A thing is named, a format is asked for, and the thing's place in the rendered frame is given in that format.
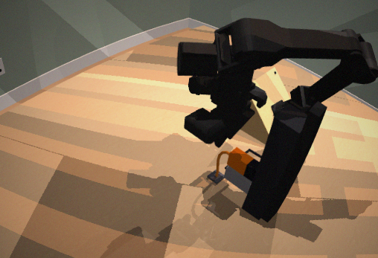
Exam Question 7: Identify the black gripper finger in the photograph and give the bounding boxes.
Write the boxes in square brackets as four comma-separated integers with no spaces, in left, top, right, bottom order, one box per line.
[228,108,255,139]
[214,126,234,148]

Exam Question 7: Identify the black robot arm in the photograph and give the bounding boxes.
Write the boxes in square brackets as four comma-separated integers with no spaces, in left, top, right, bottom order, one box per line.
[176,18,378,116]

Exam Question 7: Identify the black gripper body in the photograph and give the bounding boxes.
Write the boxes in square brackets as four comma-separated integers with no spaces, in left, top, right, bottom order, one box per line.
[184,74,267,144]

